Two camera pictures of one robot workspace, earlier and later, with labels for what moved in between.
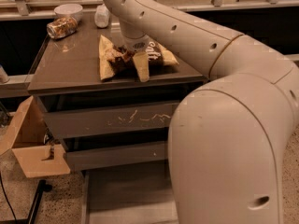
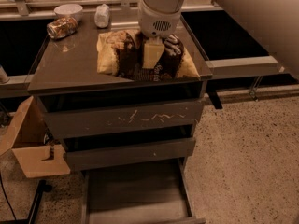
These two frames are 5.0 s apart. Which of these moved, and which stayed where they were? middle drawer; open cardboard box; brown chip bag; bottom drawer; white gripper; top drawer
Moved: white gripper; brown chip bag
Stayed: middle drawer; bottom drawer; top drawer; open cardboard box
